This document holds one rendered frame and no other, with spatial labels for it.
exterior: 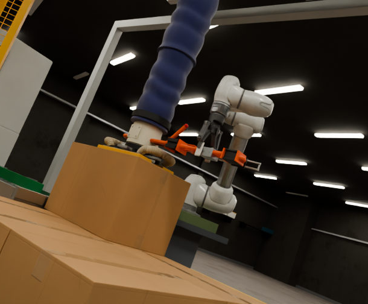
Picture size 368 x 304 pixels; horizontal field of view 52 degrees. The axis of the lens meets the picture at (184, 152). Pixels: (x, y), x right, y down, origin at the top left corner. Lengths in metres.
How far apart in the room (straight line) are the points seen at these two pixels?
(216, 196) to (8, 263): 1.70
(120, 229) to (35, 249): 0.76
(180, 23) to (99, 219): 1.15
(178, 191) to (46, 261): 1.08
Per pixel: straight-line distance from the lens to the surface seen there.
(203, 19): 2.28
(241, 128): 2.41
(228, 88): 1.87
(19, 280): 1.10
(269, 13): 4.39
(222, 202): 2.61
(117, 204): 1.76
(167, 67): 2.13
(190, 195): 2.62
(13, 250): 1.16
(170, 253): 2.55
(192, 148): 1.84
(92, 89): 5.76
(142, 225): 1.86
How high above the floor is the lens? 0.72
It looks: 10 degrees up
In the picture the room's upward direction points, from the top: 21 degrees clockwise
